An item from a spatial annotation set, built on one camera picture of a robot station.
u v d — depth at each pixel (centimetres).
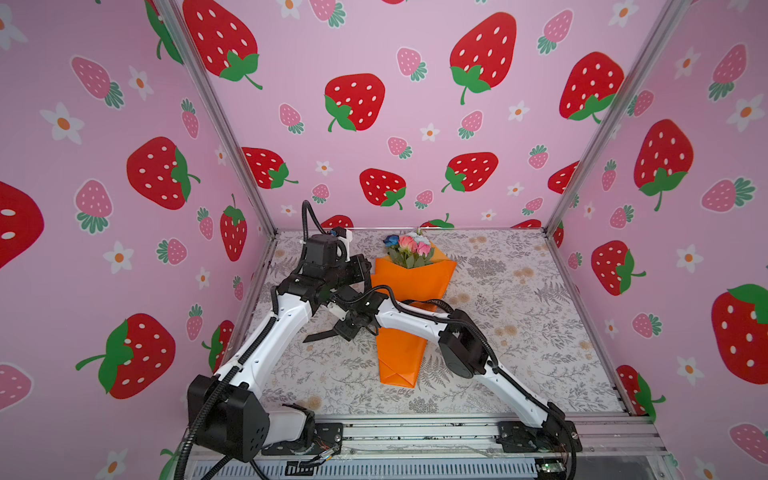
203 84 79
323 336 93
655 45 73
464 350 60
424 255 105
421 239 111
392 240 111
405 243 108
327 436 74
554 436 63
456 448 73
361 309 74
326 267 61
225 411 39
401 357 86
